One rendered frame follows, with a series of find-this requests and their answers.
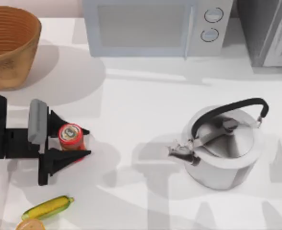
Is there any red can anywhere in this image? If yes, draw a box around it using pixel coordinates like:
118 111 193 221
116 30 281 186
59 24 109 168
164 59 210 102
58 123 86 164

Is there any pale grey rounded box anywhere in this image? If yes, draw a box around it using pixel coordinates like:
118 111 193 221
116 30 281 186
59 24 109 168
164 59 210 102
27 99 48 145

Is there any yellow corn cob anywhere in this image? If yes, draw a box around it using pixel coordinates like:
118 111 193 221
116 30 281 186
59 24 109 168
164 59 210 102
21 195 75 221

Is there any brown woven basket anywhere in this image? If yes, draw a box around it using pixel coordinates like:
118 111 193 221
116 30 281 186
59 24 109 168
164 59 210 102
0 6 42 92

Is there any microwave oven door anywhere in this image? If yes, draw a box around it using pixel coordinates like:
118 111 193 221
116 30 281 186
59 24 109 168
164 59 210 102
82 0 196 58

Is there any pale microwave oven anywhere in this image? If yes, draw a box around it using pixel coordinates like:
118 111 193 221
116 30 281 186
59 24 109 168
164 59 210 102
81 0 234 60

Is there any microwave knob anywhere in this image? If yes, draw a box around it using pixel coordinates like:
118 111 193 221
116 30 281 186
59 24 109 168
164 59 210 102
200 27 220 44
204 7 224 23

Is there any pale grey cabinet door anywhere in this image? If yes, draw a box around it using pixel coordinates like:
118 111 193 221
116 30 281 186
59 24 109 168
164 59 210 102
261 0 282 68

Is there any steel kettle with black handle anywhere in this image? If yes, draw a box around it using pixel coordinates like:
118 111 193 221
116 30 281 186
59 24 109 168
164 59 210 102
167 97 270 191

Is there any microwave door handle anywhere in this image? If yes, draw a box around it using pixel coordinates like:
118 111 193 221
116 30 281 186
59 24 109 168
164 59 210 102
184 5 195 60

